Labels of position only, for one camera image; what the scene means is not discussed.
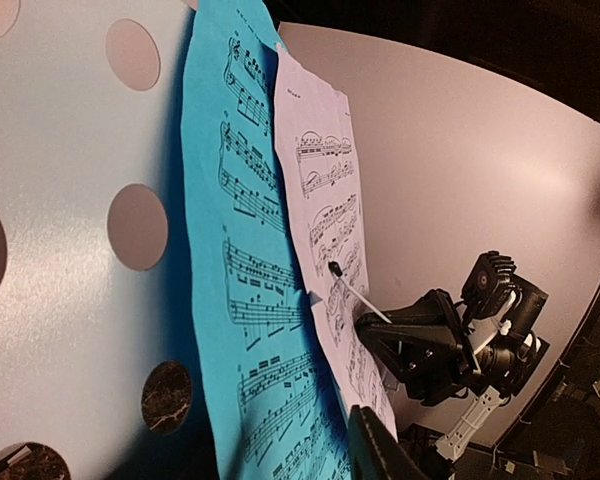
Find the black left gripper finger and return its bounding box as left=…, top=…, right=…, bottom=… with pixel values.
left=347, top=405, right=427, bottom=480

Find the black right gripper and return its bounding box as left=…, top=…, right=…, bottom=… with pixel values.
left=355, top=289, right=550, bottom=406

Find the blue sheet music page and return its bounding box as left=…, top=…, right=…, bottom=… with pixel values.
left=181, top=1, right=350, bottom=479

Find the lavender sheet music page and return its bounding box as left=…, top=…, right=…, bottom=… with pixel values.
left=274, top=44, right=397, bottom=434

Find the grey perforated music stand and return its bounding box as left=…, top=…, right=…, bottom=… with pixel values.
left=0, top=0, right=396, bottom=480

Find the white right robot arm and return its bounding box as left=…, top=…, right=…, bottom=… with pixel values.
left=355, top=278, right=549, bottom=463

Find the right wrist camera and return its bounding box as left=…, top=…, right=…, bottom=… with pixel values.
left=454, top=250, right=550, bottom=346

